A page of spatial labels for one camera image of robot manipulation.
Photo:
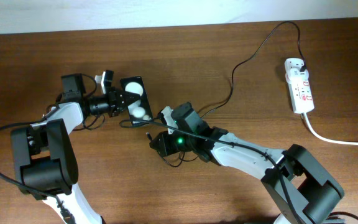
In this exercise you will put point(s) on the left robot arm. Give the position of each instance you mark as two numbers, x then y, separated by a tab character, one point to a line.
43	155

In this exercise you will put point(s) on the white power strip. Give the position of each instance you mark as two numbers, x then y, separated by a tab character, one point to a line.
300	91

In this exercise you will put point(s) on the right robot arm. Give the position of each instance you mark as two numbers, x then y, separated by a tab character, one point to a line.
302	189

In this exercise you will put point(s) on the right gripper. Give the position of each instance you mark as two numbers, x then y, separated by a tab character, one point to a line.
167	149

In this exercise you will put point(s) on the black smartphone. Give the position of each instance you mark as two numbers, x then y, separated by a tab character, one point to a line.
143	112

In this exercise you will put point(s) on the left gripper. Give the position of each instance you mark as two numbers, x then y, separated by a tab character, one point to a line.
117	103

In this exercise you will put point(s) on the white USB charger adapter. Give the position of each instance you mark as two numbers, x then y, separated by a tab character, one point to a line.
294	66

